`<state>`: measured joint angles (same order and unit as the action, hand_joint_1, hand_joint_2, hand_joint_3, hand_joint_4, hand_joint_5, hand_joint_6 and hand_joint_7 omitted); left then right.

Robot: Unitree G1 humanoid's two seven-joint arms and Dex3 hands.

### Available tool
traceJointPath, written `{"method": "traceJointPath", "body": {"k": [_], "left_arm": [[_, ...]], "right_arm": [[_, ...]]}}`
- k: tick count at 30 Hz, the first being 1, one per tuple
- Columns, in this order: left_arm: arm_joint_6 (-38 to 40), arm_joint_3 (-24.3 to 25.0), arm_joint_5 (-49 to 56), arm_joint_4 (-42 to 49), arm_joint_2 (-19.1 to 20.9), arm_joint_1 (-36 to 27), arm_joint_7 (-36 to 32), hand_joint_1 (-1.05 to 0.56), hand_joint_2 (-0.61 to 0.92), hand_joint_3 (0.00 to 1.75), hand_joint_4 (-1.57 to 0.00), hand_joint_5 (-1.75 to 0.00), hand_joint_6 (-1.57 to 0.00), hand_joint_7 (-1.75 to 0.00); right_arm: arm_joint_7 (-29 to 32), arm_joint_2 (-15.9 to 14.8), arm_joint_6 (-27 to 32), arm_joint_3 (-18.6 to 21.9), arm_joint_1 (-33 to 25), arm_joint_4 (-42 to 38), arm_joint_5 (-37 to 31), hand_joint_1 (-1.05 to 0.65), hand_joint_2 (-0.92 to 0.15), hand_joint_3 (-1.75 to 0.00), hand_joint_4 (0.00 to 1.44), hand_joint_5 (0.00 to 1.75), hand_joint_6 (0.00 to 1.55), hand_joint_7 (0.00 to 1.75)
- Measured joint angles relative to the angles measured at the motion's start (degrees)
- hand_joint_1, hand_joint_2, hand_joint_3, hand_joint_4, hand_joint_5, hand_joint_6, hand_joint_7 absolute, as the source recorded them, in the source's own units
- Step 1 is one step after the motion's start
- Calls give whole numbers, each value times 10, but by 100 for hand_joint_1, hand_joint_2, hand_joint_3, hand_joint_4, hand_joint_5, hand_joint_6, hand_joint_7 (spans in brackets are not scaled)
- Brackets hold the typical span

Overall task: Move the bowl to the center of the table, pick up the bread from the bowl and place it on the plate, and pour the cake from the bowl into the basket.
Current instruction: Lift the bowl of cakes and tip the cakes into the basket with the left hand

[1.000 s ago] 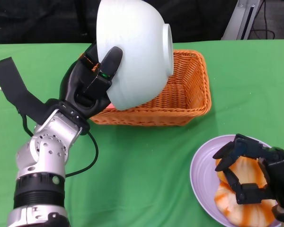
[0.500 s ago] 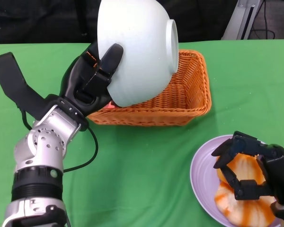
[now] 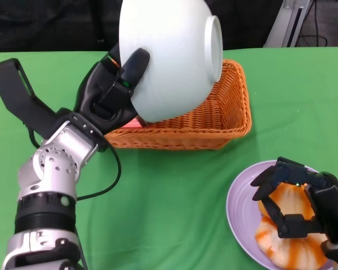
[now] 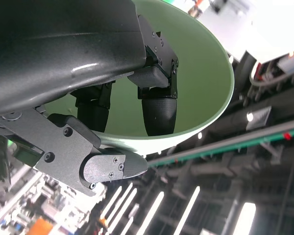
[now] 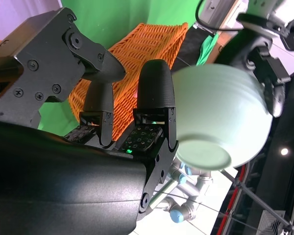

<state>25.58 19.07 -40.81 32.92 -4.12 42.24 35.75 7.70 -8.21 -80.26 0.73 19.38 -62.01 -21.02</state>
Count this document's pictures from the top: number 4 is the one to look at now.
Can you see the square ceiling air vent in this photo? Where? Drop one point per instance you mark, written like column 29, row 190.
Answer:
column 259, row 120

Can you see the green and grey ceiling beam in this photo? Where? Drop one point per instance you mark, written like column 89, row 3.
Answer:
column 235, row 144

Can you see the grey metal bowl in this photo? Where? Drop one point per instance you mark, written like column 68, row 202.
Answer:
column 198, row 73

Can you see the long ceiling tube light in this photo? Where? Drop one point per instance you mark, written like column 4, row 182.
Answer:
column 245, row 218
column 186, row 210
column 122, row 203
column 150, row 213

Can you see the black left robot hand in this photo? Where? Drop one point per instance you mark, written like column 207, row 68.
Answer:
column 51, row 49

